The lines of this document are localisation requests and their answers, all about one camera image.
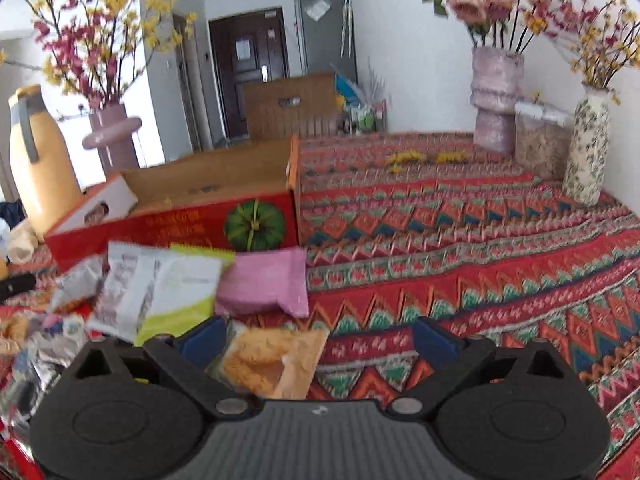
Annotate dark brown door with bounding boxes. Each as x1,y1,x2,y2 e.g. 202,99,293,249
209,8,292,142

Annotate floral print vase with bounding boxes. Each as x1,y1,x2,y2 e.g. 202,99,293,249
562,82,613,207

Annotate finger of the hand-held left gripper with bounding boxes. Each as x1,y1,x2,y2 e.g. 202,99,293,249
0,272,37,305

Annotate beige paper cup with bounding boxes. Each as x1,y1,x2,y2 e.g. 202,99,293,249
5,220,38,264

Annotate white dried grass stems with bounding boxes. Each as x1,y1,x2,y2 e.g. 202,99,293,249
362,60,386,103

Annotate green white snack packet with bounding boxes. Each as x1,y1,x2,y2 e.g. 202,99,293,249
135,244,236,346

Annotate wooden chair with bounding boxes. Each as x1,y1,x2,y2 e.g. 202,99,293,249
242,72,341,142

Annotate small bottle rack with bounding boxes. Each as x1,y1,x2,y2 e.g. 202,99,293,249
345,100,388,135

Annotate dried pink rose bouquet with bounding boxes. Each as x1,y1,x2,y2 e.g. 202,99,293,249
402,0,556,53

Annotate pink ring vase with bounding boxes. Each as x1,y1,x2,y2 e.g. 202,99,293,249
81,102,143,178

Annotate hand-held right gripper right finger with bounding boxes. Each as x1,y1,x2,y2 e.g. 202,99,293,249
387,316,581,418

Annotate red cardboard box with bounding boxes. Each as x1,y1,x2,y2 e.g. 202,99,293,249
44,135,302,273

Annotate patterned red tablecloth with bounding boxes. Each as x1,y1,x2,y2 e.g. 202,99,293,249
0,130,640,480

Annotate orange cracker snack packet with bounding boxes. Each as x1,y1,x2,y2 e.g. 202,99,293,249
207,320,331,401

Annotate blue plastic object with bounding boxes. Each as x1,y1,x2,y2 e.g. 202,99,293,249
334,72,358,111

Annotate pink yellow blossom branches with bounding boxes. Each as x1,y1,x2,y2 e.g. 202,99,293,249
525,0,640,106
0,0,201,111

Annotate clear plastic cereal container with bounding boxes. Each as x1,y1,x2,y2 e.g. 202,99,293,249
514,100,576,181

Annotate silver snack packet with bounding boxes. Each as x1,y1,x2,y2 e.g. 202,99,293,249
50,255,108,313

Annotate grey refrigerator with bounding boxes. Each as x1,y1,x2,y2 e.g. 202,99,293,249
295,0,358,81

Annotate pink snack packet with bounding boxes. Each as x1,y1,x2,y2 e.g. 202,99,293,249
215,247,311,318

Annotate white grey snack packet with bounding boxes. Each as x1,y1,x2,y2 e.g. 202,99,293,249
87,241,171,343

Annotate white umbrella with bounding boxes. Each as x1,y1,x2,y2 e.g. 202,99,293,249
339,0,353,58

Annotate yellow thermos jug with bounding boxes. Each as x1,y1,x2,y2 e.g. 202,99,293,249
8,85,83,243

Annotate pink textured vase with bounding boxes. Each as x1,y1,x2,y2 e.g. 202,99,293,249
470,46,526,155

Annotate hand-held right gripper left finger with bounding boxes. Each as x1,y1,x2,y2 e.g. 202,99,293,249
62,317,261,423

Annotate dark blue bag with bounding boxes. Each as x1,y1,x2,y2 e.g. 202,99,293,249
0,200,26,233

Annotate pile of mixed snack packets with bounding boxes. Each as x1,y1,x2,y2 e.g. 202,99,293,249
0,305,101,441

